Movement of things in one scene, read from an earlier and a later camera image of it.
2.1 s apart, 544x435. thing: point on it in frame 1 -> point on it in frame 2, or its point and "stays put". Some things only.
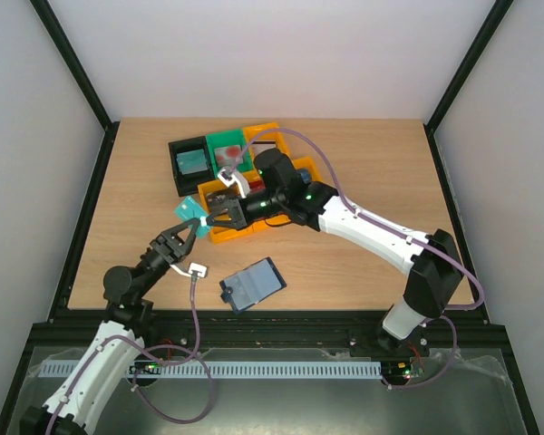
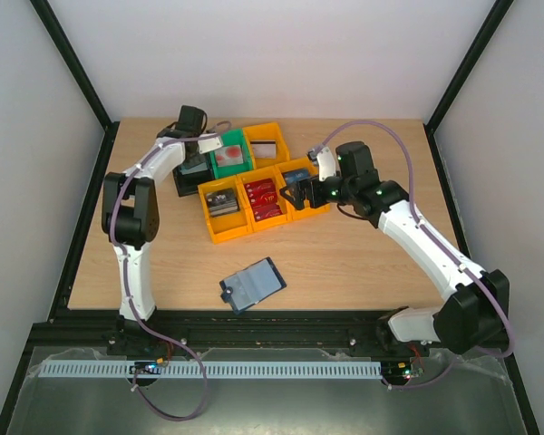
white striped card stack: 262,146 stays put
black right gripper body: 241,211 -> 303,194
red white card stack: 228,156 stays put
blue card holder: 252,285 stays put
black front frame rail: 264,328 stays put
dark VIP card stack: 223,199 stays put
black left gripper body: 163,247 -> 190,162
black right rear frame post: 497,16 stays put
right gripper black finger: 226,207 -> 290,191
